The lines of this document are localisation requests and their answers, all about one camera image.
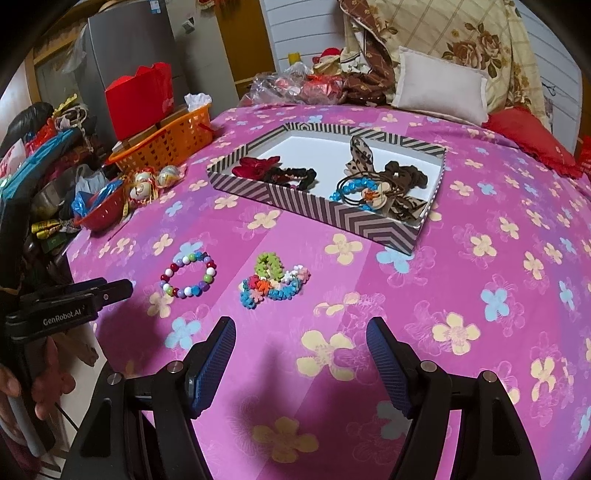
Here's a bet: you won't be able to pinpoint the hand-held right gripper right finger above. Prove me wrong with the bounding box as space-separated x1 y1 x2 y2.
366 316 541 480

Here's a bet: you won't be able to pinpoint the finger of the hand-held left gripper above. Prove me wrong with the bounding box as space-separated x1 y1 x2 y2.
59 278 135 308

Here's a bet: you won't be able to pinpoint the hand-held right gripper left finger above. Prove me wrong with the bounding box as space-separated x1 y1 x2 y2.
62 316 237 480

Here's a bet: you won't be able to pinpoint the multicolour flower bracelet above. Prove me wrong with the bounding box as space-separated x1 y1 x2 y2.
239 274 269 308

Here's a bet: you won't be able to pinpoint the round bead bracelet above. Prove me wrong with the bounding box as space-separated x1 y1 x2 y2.
160 251 218 299

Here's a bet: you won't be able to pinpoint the pastel flower bracelet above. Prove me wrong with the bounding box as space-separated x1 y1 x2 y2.
267 264 311 302

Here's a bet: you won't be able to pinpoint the green flower bracelet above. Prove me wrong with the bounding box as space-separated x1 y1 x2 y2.
254 251 284 280

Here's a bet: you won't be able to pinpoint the striped cardboard box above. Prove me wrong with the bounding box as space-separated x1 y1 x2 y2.
206 122 448 256

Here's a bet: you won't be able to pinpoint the brown hair tie with button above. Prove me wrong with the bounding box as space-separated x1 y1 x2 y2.
335 173 394 214

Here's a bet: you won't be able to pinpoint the blue bead bracelet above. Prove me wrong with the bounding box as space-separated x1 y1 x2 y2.
329 178 385 214

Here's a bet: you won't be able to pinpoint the red satin hair bow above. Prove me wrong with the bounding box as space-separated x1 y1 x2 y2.
232 155 282 181

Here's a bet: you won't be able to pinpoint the leopard print bow scrunchie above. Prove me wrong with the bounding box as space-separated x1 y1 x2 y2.
348 135 431 223

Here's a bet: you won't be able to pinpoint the black scrunchie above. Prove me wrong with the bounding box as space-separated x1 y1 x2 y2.
264 167 319 191

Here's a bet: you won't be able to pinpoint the person's left hand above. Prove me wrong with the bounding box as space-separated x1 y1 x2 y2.
0 338 78 422

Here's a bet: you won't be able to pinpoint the red round plastic basket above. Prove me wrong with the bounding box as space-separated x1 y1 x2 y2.
74 185 129 232

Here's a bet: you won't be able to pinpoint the gold foil packet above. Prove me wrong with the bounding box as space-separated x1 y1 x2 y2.
30 219 75 239

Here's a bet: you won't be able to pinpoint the blue foil wrappers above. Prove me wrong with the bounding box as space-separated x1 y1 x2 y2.
74 181 123 216

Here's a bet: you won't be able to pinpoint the white plastic bag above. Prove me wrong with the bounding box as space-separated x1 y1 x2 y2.
74 165 110 195

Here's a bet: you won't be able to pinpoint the pink floral blanket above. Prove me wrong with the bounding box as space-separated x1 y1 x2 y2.
67 102 591 480

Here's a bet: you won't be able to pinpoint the foil wrapped ball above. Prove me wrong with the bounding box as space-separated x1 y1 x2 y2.
159 165 186 188

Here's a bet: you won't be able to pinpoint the blue cloth bag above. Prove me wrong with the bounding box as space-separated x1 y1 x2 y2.
0 128 85 195

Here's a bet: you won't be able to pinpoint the brown cardboard box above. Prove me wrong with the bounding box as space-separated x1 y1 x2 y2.
117 133 158 149
159 104 190 128

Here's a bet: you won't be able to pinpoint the orange plastic basket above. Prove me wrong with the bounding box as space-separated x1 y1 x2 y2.
108 103 216 172

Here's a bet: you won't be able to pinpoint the red gift bag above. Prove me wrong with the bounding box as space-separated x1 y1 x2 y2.
105 65 175 142

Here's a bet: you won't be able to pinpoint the grey refrigerator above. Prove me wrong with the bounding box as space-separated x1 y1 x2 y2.
87 0 242 149

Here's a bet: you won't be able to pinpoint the clear plastic bags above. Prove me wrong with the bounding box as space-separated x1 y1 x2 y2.
249 64 315 110

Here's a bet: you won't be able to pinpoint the red ruffled cushion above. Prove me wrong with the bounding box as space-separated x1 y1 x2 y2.
482 107 579 170

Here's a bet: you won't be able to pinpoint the yellow door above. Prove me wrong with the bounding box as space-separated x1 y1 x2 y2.
217 0 279 87

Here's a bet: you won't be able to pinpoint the white pillow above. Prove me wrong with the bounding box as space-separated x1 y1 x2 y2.
392 46 489 125

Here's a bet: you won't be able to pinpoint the red wrapped packets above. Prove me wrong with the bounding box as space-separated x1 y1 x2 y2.
302 74 348 105

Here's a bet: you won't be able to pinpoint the brown floral cloth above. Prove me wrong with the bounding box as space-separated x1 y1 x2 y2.
339 0 400 108

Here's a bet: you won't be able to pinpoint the red plush doll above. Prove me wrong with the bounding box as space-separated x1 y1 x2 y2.
311 47 345 75

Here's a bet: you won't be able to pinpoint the beige floral quilt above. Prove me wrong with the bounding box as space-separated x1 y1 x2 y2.
339 0 553 131

